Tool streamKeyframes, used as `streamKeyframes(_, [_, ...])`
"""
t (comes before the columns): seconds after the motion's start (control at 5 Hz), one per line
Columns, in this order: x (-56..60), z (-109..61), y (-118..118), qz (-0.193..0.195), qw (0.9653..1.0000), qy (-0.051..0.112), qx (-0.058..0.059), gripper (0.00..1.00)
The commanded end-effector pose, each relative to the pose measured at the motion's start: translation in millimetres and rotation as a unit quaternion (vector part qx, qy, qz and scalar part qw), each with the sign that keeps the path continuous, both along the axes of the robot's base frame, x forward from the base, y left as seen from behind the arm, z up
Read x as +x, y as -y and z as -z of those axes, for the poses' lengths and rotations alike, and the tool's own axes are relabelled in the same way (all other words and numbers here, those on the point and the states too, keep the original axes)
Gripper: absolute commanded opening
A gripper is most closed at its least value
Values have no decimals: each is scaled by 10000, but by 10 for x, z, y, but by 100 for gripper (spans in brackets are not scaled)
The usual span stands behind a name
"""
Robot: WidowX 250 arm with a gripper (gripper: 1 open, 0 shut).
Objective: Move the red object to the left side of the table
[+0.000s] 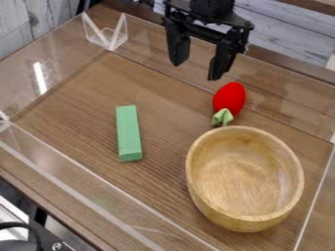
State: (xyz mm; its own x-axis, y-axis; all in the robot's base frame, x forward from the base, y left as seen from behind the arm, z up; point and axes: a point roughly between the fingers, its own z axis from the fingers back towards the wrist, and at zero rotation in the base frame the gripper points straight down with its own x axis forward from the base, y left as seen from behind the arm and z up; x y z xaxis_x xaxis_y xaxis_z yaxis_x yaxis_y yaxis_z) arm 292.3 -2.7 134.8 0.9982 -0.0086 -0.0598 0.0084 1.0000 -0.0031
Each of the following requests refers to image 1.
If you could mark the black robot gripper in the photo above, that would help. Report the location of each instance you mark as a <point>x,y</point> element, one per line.
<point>210,20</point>

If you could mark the red plush strawberry toy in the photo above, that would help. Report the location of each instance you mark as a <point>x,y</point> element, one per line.
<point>227,102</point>

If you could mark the green rectangular block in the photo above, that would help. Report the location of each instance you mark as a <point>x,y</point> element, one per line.
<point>128,134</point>

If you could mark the wooden bowl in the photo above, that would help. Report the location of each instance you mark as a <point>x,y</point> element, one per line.
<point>245,178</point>

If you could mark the black metal table leg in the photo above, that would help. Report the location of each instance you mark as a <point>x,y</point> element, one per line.
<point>51,242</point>

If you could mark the clear acrylic corner bracket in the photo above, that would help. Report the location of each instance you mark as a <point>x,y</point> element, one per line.
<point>108,38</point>

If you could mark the clear acrylic tray wall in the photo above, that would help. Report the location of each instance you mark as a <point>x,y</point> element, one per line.
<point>106,215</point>

